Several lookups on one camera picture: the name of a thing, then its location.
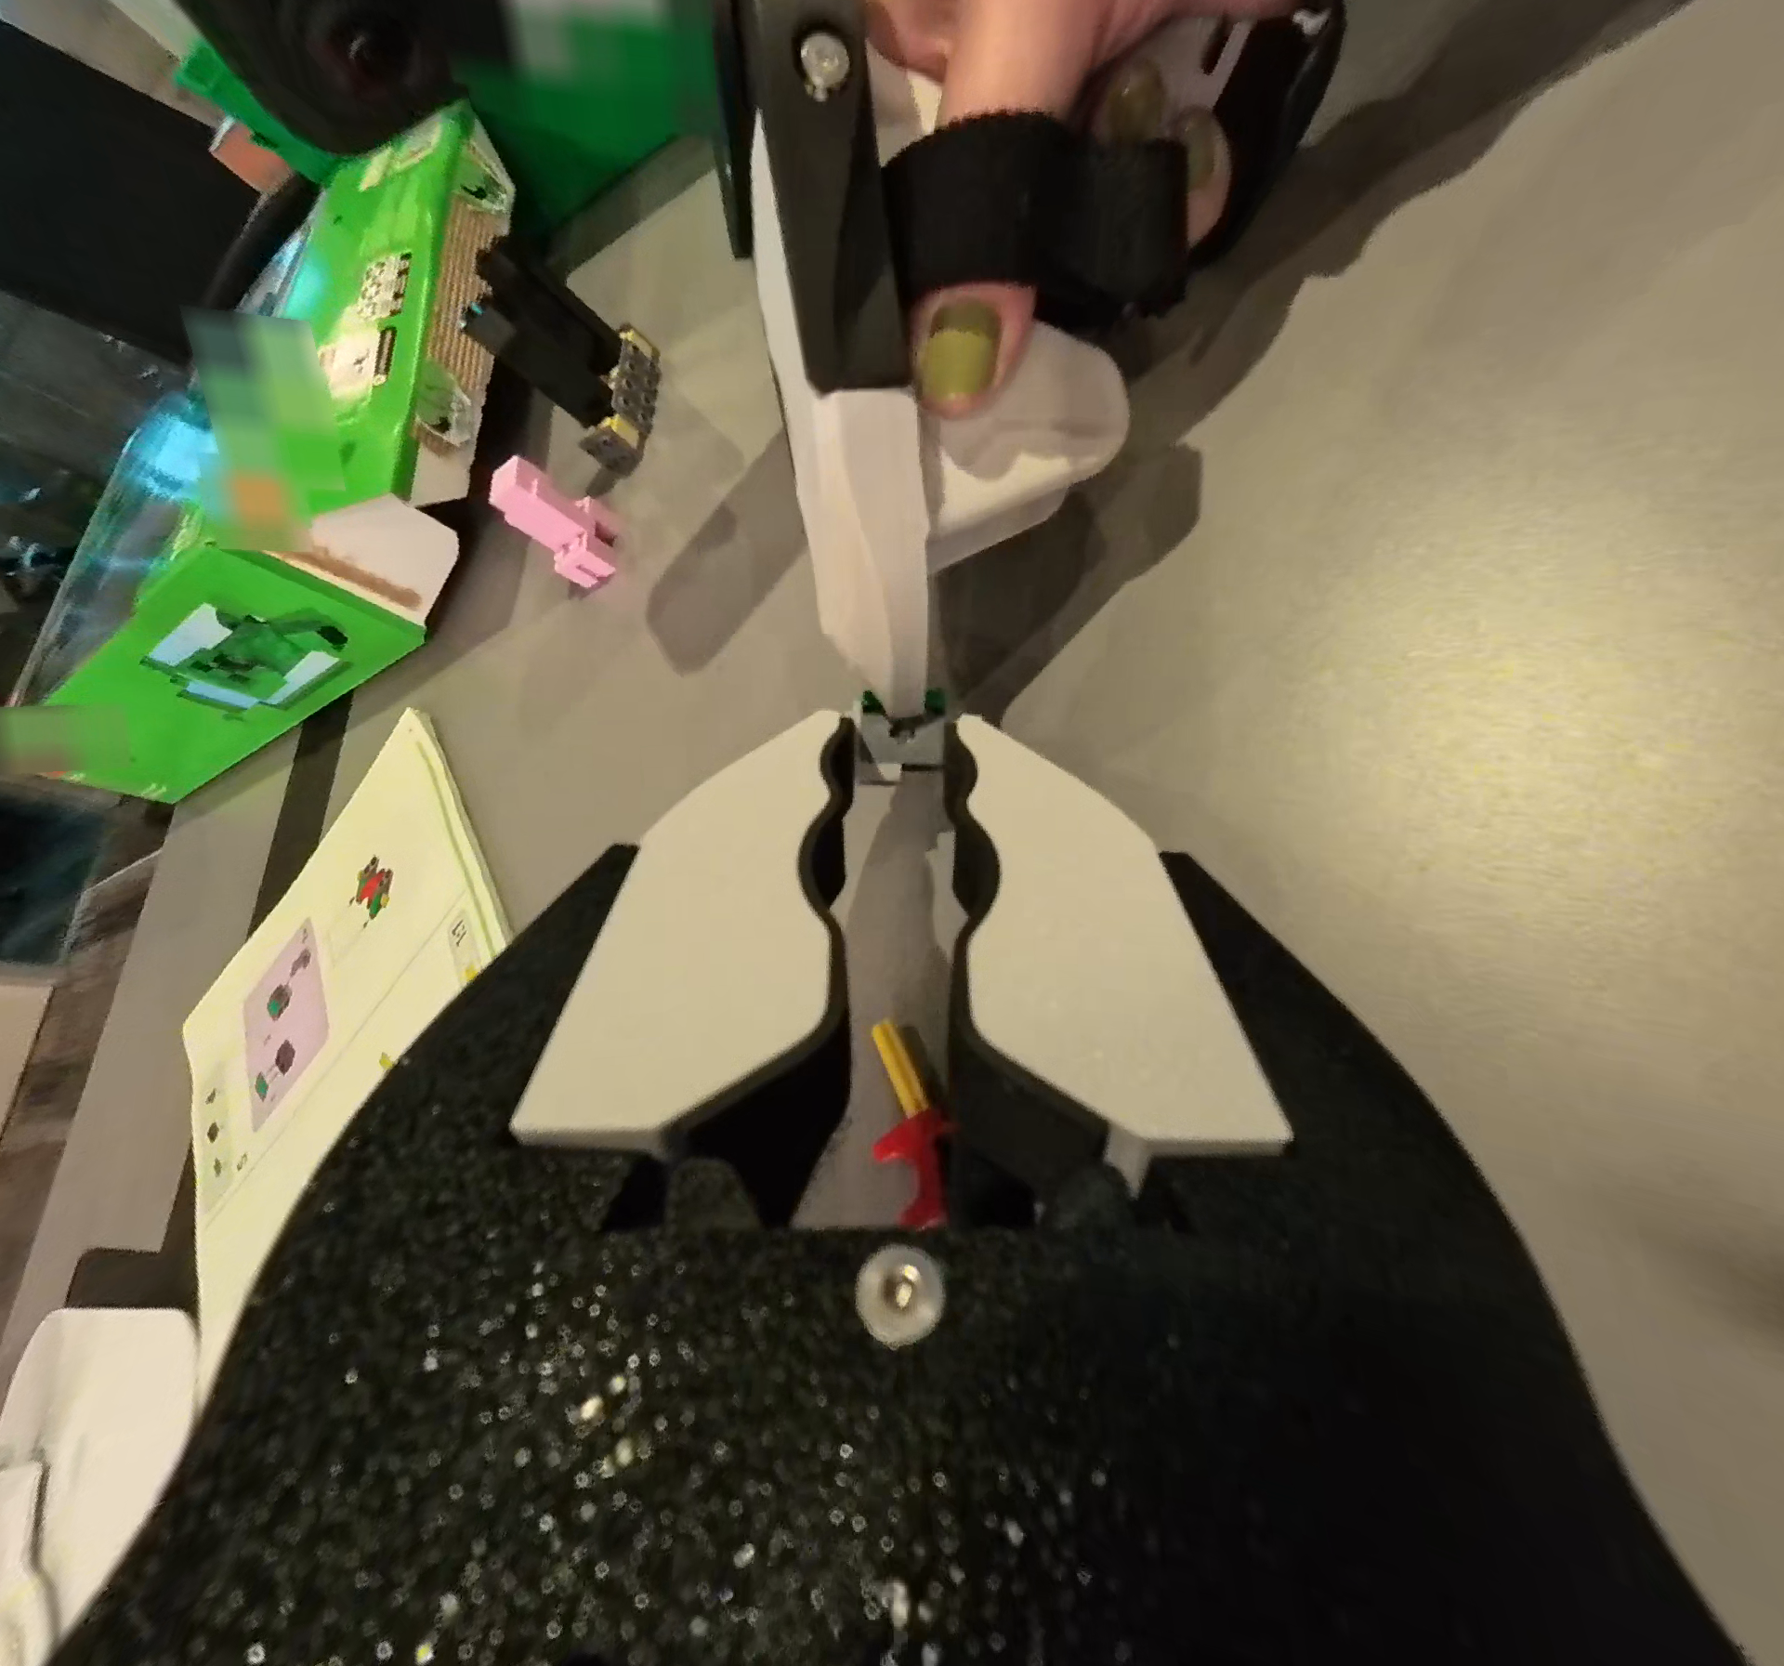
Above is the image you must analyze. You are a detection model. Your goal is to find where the red and yellow toy piece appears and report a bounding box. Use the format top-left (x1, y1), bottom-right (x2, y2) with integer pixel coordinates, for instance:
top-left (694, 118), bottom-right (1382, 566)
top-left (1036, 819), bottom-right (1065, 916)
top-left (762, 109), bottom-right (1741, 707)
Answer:
top-left (866, 1018), bottom-right (961, 1228)

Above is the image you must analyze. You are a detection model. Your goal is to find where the black and tan brick build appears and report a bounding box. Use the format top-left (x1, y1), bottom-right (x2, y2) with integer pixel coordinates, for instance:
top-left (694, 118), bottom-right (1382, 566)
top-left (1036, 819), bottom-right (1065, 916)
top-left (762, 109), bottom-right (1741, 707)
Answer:
top-left (466, 238), bottom-right (663, 476)

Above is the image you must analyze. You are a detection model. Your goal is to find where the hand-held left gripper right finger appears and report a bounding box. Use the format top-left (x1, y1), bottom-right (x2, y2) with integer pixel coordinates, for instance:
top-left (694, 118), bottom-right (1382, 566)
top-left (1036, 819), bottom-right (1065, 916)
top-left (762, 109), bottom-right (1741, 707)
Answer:
top-left (947, 717), bottom-right (1297, 1167)

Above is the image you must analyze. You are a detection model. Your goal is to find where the green toy set box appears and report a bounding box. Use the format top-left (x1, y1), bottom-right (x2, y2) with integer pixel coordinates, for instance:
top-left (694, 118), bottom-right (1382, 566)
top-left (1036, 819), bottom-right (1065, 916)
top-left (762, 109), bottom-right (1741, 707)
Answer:
top-left (0, 105), bottom-right (520, 808)

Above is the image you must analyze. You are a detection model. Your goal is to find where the building instruction booklet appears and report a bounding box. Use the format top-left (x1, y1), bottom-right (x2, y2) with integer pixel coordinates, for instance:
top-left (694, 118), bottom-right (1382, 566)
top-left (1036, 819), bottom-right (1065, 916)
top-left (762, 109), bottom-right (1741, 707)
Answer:
top-left (181, 707), bottom-right (515, 1362)

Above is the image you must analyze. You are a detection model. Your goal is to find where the grey brick with cross hole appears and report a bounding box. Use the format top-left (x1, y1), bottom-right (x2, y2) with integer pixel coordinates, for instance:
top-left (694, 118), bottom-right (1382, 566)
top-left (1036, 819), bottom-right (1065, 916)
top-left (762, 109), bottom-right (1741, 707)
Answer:
top-left (856, 705), bottom-right (949, 790)

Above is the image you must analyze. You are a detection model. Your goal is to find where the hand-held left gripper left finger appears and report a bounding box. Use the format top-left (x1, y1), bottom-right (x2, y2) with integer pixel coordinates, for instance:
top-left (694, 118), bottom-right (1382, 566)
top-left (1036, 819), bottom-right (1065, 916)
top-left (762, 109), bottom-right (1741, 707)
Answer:
top-left (507, 711), bottom-right (858, 1159)

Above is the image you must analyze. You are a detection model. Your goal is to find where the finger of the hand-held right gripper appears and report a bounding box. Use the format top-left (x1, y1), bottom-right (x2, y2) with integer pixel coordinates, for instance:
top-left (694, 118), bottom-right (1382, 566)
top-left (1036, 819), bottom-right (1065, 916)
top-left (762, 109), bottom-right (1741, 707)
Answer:
top-left (748, 140), bottom-right (937, 723)

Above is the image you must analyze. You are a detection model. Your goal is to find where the pink toy pig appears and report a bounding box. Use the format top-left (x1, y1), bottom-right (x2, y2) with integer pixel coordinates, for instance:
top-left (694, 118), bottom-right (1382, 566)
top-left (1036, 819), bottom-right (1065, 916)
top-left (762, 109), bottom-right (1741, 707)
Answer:
top-left (488, 456), bottom-right (625, 595)

